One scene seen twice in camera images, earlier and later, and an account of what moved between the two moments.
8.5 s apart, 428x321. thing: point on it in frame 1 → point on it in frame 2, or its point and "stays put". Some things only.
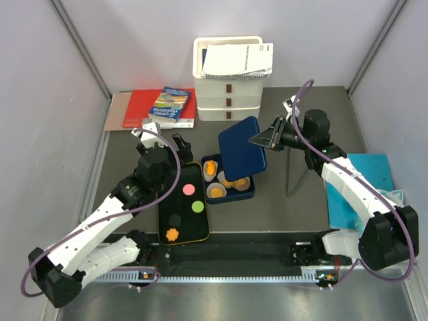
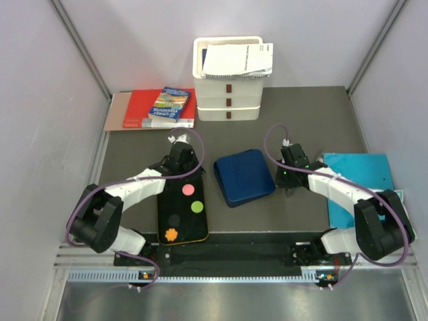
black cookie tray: [183, 218] stays put
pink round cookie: [188, 189] stays put
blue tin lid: [241, 158] → [243, 175]
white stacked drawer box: [226, 99] stays put
